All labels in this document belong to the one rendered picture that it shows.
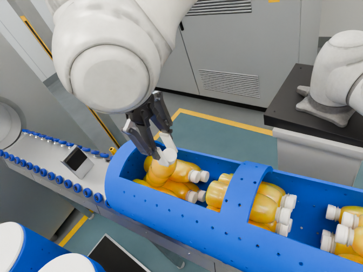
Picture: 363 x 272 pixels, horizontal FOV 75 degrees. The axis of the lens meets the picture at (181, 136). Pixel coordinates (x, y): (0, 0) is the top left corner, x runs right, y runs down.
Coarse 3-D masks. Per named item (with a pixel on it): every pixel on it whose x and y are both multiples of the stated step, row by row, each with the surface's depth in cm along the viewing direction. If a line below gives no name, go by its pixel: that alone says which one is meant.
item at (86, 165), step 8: (72, 152) 113; (80, 152) 115; (64, 160) 111; (72, 160) 112; (80, 160) 116; (88, 160) 122; (72, 168) 113; (80, 168) 119; (88, 168) 122; (80, 176) 119
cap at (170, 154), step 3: (165, 150) 62; (168, 150) 62; (171, 150) 62; (165, 153) 61; (168, 153) 61; (171, 153) 62; (174, 153) 62; (165, 156) 61; (168, 156) 61; (171, 156) 61; (174, 156) 62; (168, 159) 61; (171, 159) 61; (174, 159) 61; (168, 162) 61; (171, 162) 61
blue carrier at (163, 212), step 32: (128, 160) 85; (192, 160) 88; (224, 160) 77; (128, 192) 72; (160, 192) 65; (256, 192) 56; (288, 192) 72; (320, 192) 66; (352, 192) 60; (160, 224) 67; (192, 224) 60; (224, 224) 55; (320, 224) 69; (224, 256) 58; (256, 256) 52; (288, 256) 48; (320, 256) 45
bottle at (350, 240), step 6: (348, 228) 50; (360, 228) 49; (348, 234) 49; (354, 234) 49; (360, 234) 48; (348, 240) 49; (354, 240) 48; (360, 240) 47; (354, 246) 48; (360, 246) 47; (360, 252) 47
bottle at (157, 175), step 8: (152, 160) 66; (176, 160) 65; (152, 168) 66; (160, 168) 64; (168, 168) 63; (152, 176) 70; (160, 176) 67; (168, 176) 68; (152, 184) 75; (160, 184) 74
